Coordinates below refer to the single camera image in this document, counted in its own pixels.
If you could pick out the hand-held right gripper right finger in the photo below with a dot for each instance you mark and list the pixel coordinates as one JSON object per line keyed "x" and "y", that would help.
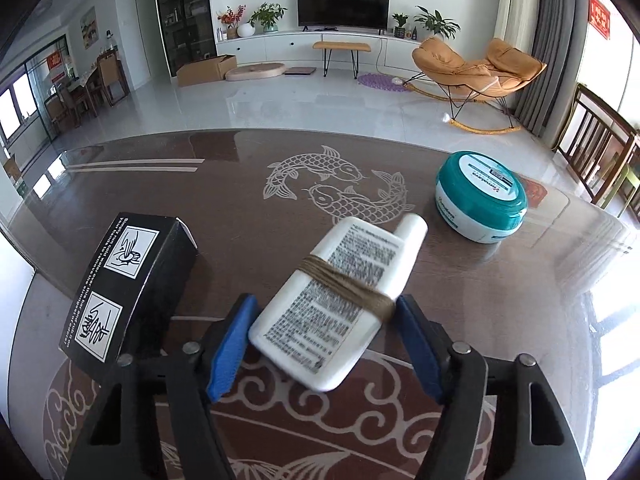
{"x": 420, "y": 350}

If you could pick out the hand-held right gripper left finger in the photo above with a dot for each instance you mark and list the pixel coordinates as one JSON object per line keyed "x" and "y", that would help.
{"x": 230, "y": 355}

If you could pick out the white bottle with twine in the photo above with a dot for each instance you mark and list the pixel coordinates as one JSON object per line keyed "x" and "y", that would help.
{"x": 320, "y": 320}

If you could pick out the black cardboard box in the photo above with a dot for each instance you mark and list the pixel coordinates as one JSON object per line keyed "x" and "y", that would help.
{"x": 165, "y": 260}

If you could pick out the teal cream jar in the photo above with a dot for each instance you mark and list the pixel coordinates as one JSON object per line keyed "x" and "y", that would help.
{"x": 480, "y": 200}

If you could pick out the red paper card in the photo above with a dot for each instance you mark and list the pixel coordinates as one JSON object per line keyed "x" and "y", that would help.
{"x": 535, "y": 192}

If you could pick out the wooden chair with green cushion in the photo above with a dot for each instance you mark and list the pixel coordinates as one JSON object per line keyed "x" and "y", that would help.
{"x": 625, "y": 180}

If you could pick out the purple floor mat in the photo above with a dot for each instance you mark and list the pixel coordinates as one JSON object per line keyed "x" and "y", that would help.
{"x": 382, "y": 82}

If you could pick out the dark wooden chair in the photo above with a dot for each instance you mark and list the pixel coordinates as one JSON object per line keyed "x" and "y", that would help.
{"x": 592, "y": 135}

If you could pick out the orange rocking chair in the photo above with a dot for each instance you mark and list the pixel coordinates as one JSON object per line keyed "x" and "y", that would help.
{"x": 450, "y": 67}

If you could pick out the beige pet bed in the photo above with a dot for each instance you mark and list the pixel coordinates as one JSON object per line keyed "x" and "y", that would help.
{"x": 255, "y": 72}

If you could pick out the brown cardboard box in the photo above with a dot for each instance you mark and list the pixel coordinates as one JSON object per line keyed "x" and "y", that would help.
{"x": 205, "y": 71}

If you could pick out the flat dark floor scale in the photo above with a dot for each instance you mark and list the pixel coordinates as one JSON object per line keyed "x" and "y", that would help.
{"x": 300, "y": 71}

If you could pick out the wooden dining set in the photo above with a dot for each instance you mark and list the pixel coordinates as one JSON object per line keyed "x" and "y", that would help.
{"x": 107, "y": 80}

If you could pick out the white television cabinet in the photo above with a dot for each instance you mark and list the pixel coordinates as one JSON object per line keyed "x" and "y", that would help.
{"x": 280, "y": 47}

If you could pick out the wooden bench with metal legs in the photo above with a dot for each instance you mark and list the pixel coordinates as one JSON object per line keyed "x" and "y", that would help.
{"x": 342, "y": 46}

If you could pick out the white round vase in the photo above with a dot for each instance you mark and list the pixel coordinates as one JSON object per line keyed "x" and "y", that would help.
{"x": 246, "y": 30}

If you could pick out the small green potted plant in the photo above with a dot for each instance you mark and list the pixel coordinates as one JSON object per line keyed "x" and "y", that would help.
{"x": 400, "y": 24}

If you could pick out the large leafy potted plant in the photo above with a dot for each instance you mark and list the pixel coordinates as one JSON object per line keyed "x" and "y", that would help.
{"x": 436, "y": 22}

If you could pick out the red flower plant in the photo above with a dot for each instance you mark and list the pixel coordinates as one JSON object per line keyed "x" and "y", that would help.
{"x": 231, "y": 19}

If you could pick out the red door poster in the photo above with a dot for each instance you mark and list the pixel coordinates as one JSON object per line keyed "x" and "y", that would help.
{"x": 57, "y": 62}

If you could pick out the grey curtain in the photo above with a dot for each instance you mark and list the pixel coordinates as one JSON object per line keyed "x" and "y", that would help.
{"x": 550, "y": 35}

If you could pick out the dark glass display cabinet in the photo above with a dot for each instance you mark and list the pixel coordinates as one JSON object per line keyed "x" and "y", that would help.
{"x": 185, "y": 15}

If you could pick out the black television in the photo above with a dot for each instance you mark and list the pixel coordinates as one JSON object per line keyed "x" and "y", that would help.
{"x": 342, "y": 5}

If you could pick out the cream covered air conditioner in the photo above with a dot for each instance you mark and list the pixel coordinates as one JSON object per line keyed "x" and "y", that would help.
{"x": 517, "y": 10}

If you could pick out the framed wall painting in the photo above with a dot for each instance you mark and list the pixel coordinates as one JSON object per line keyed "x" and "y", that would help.
{"x": 88, "y": 27}

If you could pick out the red wall hanging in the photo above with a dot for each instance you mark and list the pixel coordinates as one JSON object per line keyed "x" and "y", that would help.
{"x": 600, "y": 16}

